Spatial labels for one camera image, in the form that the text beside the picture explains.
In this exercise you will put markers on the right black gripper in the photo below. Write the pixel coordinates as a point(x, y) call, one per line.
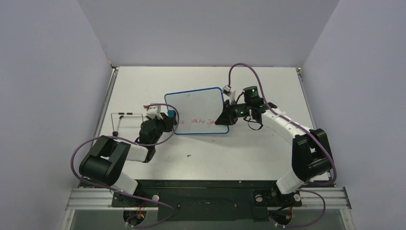
point(228, 111)

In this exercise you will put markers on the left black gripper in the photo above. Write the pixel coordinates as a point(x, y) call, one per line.
point(166, 121)

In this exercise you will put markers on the blue and black eraser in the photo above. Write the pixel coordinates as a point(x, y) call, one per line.
point(171, 113)

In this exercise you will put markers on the blue framed whiteboard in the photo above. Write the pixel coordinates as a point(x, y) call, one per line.
point(198, 110)

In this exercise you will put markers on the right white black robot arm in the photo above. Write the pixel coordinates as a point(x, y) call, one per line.
point(311, 154)

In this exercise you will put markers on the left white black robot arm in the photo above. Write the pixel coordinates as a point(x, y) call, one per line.
point(104, 162)

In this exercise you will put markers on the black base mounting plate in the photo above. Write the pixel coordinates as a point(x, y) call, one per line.
point(207, 200)

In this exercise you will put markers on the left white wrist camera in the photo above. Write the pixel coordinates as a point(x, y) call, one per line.
point(153, 111)

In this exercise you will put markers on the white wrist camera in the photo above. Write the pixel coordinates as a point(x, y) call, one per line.
point(153, 111)
point(228, 91)

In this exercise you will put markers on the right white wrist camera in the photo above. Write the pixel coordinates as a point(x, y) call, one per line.
point(228, 91)

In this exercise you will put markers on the wire whiteboard stand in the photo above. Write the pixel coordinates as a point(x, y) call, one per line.
point(124, 121)

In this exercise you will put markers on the aluminium rail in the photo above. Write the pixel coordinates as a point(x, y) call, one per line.
point(102, 199)

